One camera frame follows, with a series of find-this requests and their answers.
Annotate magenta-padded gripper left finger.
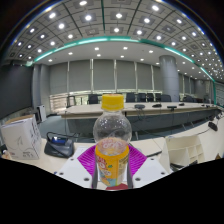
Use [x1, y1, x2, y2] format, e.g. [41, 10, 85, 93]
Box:
[54, 144, 100, 190]

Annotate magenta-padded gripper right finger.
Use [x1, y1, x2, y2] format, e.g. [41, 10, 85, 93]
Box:
[127, 144, 169, 190]

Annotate yellow-capped clear drink bottle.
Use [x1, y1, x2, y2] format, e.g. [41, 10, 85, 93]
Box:
[92, 93, 133, 188]

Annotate black desk console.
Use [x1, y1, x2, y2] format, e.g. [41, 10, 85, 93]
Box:
[43, 131, 76, 159]

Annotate white cardboard desk organizer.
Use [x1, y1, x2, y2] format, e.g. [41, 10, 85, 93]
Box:
[159, 134, 206, 173]

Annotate long curved conference desk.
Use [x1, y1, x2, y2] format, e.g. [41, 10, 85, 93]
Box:
[56, 101, 221, 134]

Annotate row of black office chairs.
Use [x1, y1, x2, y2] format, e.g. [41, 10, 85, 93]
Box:
[66, 92, 201, 105]

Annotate large white cardboard box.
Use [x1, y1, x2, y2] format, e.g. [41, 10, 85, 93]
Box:
[0, 114, 43, 161]

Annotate black desk microphone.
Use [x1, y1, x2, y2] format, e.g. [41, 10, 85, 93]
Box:
[207, 121, 220, 132]

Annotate round recessed ceiling lights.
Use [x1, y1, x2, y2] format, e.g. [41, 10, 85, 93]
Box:
[6, 0, 224, 81]

